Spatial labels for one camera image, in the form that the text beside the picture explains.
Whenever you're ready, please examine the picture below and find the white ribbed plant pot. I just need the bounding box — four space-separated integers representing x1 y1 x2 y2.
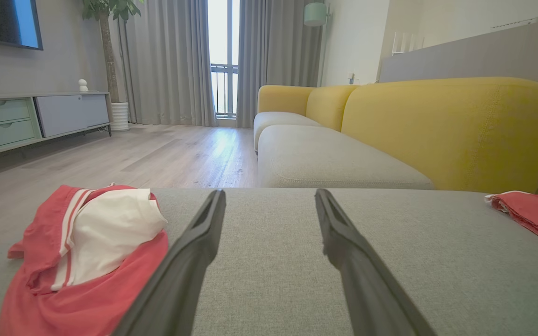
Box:
110 102 130 132

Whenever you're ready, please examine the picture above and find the folded red garment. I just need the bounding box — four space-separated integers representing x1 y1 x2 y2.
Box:
485 190 538 241

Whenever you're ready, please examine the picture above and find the grey low tv cabinet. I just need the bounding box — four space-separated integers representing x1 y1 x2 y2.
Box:
0 91 113 161

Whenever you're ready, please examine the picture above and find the grey cabinet sliding door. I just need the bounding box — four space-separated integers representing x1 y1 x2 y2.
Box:
35 94 110 138

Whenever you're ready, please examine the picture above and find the tall green potted tree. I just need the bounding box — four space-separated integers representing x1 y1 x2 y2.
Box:
82 0 144 104

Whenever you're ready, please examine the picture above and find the red jersey with white stripes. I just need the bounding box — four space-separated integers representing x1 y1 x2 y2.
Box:
0 183 170 336

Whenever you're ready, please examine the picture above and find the wall mounted black television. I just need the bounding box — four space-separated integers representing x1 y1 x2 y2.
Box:
0 0 44 51

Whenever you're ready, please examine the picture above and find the dark balcony railing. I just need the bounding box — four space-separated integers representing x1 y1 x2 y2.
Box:
211 63 239 116

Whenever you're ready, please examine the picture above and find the grey curtain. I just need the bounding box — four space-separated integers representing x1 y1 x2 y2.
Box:
236 0 325 128
119 0 218 127

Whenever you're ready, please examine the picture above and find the mint green floor lamp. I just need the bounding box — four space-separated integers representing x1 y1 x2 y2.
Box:
303 0 333 87

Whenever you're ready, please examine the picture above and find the flat white ledge device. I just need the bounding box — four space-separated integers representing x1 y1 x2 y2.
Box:
490 17 538 31

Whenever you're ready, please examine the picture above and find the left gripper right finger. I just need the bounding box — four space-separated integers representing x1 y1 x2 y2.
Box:
315 189 438 336

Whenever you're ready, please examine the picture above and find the white router with antennas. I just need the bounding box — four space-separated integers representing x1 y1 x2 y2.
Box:
391 31 426 56

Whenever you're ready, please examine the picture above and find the yellow and grey sofa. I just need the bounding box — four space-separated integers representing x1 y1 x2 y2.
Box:
253 77 538 194

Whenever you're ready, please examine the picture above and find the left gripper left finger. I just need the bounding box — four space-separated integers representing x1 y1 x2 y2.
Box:
113 189 227 336

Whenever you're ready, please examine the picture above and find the grey fabric ottoman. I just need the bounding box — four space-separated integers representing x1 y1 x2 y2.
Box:
0 188 538 336

